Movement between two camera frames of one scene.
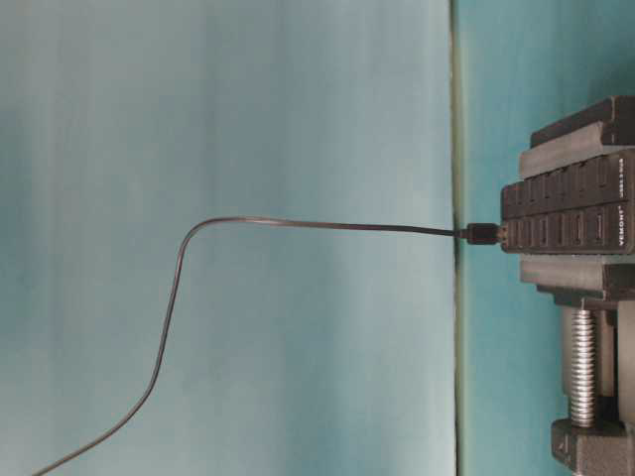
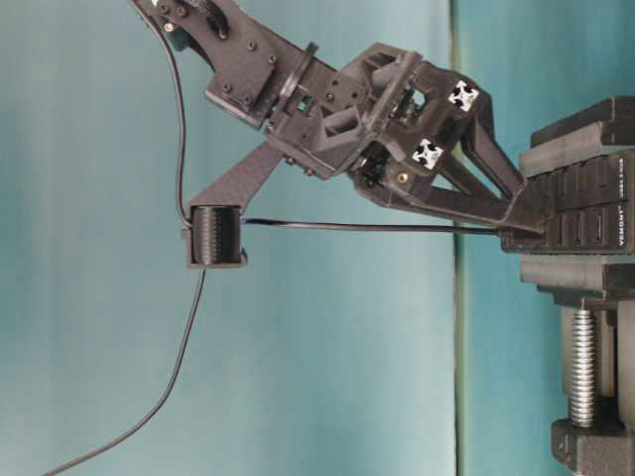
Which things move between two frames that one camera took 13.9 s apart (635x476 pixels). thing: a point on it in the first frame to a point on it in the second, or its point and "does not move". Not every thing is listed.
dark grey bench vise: [598, 330] does not move
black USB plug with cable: [473, 234] to [167, 408]
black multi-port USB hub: [583, 208] does not move
